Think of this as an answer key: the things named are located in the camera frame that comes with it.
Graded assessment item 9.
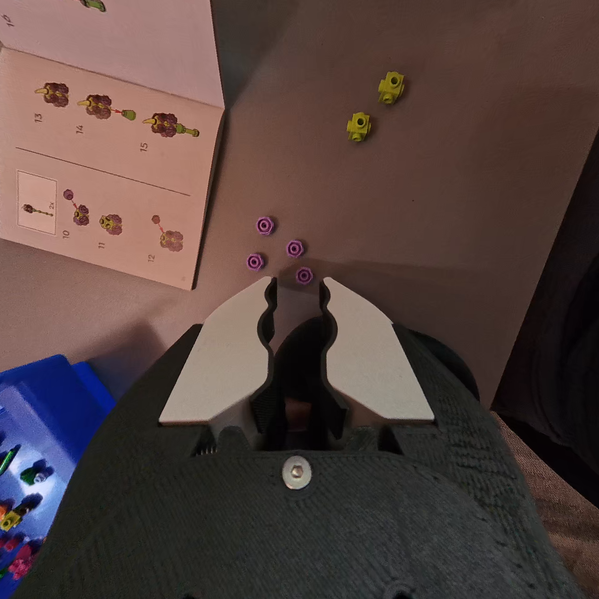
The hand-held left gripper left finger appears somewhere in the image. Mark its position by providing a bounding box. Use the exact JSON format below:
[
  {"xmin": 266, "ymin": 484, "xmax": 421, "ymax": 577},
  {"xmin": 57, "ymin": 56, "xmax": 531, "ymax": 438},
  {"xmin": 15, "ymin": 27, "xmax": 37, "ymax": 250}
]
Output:
[{"xmin": 159, "ymin": 277, "xmax": 281, "ymax": 441}]

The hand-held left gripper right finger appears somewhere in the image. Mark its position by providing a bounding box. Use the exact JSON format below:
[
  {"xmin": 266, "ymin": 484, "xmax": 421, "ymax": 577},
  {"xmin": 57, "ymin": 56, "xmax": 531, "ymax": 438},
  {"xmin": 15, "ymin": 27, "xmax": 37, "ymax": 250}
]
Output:
[{"xmin": 314, "ymin": 277, "xmax": 436, "ymax": 441}]

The blue plastic bin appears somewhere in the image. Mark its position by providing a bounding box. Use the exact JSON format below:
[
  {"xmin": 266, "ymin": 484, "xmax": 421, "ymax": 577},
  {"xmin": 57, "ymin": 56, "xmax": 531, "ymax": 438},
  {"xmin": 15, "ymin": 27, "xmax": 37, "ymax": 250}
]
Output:
[{"xmin": 0, "ymin": 354, "xmax": 118, "ymax": 599}]

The pile of small toy bricks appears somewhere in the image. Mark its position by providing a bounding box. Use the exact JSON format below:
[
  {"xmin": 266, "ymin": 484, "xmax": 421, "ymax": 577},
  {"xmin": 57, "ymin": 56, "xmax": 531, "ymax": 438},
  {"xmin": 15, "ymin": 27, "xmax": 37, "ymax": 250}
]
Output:
[{"xmin": 0, "ymin": 440, "xmax": 47, "ymax": 581}]

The white instruction booklet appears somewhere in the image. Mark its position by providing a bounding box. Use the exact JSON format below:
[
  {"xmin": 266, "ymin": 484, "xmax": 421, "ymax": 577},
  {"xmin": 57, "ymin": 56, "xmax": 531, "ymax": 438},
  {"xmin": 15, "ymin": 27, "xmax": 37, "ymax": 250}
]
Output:
[{"xmin": 0, "ymin": 0, "xmax": 225, "ymax": 291}]

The small lime flower brick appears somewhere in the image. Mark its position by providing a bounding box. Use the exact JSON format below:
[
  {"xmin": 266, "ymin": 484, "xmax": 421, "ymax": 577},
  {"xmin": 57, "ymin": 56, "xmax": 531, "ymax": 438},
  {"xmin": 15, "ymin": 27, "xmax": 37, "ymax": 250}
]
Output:
[
  {"xmin": 346, "ymin": 111, "xmax": 374, "ymax": 143},
  {"xmin": 378, "ymin": 71, "xmax": 407, "ymax": 105}
]

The grey desk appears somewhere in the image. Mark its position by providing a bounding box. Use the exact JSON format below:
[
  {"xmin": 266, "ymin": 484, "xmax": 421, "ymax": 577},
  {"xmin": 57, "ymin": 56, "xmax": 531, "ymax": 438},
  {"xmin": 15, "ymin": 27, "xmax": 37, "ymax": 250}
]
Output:
[{"xmin": 0, "ymin": 0, "xmax": 599, "ymax": 441}]

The black mesh cushion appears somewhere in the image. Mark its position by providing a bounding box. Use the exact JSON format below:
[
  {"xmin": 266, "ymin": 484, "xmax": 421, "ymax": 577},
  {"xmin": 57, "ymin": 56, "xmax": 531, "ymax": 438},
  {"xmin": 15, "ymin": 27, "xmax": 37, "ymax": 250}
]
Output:
[{"xmin": 267, "ymin": 317, "xmax": 480, "ymax": 412}]

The person's dark clothing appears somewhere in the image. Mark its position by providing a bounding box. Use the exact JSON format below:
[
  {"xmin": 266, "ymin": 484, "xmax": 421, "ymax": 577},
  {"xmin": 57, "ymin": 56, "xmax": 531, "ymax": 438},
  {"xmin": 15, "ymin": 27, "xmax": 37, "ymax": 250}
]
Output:
[{"xmin": 492, "ymin": 131, "xmax": 599, "ymax": 469}]

